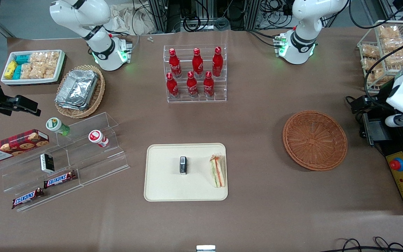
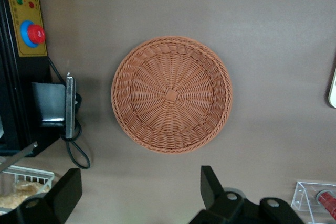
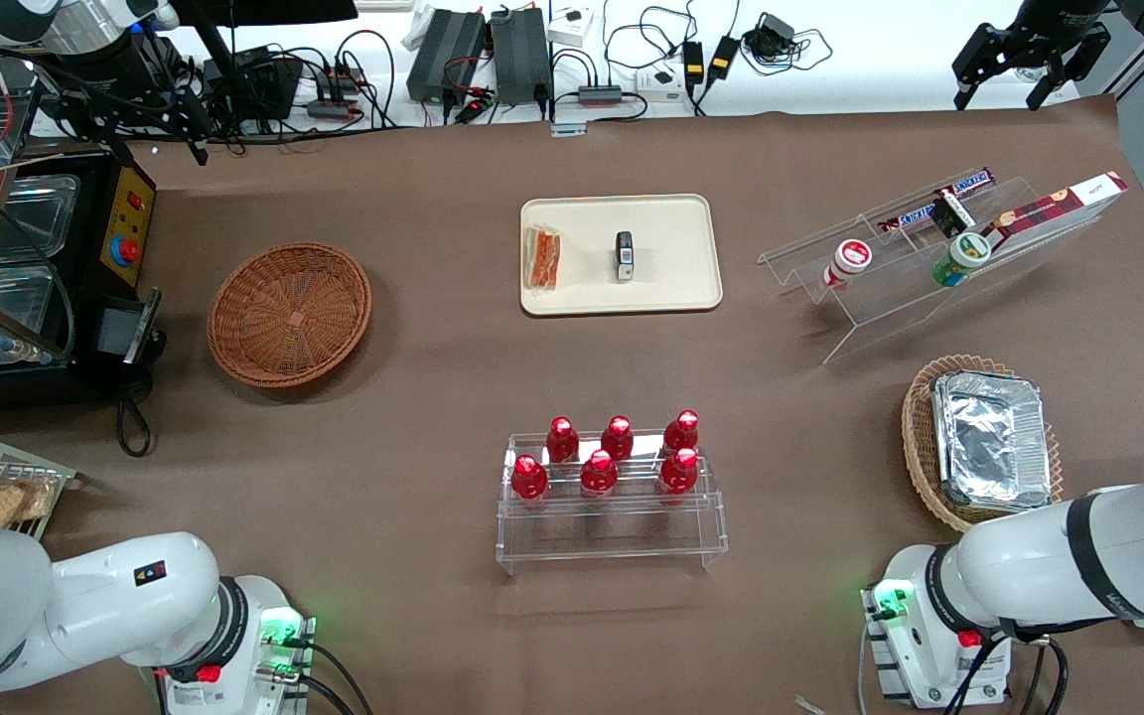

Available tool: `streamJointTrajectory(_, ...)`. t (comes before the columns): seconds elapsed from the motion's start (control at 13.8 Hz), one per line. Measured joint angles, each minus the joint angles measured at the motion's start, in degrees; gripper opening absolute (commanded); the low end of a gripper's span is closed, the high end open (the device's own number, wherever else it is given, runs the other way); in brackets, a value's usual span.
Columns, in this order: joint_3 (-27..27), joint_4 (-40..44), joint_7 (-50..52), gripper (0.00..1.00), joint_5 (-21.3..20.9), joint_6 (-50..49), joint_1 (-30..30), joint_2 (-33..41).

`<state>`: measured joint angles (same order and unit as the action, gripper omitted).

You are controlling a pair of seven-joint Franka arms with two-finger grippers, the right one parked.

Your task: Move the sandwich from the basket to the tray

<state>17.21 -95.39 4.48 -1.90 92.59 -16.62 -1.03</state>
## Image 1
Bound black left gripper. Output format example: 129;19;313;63
351;80;398;117

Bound triangle sandwich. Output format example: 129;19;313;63
209;154;226;188

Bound round brown wicker basket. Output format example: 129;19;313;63
282;110;348;172

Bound oval tan wicker basket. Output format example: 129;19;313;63
55;65;106;119

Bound beige plastic serving tray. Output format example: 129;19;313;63
144;143;228;202

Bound white rectangular snack bin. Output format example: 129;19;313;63
0;50;65;86

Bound clear bag of fried snacks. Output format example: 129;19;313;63
362;58;388;85
382;37;403;52
361;44;381;59
377;24;401;40
383;49;403;66

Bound clear bag of rice crackers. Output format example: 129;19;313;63
35;51;61;79
20;52;39;80

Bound yellow snack pack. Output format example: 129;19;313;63
5;60;17;79

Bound green capped drink bottle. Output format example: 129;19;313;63
46;117;71;137

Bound red tartan cookie box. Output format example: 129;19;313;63
0;129;50;164

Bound black machine base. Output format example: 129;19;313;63
376;128;403;165

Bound stack of foil trays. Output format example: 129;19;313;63
55;69;99;111

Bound small black and white box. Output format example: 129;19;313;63
40;153;55;174

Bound red capped drink bottle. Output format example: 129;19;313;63
89;129;109;148

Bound snickers chocolate bar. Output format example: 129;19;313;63
12;188;44;209
43;170;77;189

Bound clear acrylic stepped shelf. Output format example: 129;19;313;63
0;112;130;212

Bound crumpled white cloth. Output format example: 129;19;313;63
110;3;157;36

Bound clear acrylic bottle rack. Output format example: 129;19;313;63
163;44;227;103

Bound red cola bottle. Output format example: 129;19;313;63
186;71;199;98
166;72;179;99
192;48;204;78
169;48;182;78
203;71;215;98
212;47;224;77

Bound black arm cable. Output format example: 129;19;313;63
363;41;403;105

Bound white wire rack basket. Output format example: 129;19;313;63
357;20;403;93

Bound black hanging cable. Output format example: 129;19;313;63
348;0;403;30

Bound black floor cables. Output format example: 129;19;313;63
327;237;403;252

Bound aluminium frame rack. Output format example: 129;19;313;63
148;0;293;34

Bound coiled black cable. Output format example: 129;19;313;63
182;14;202;33

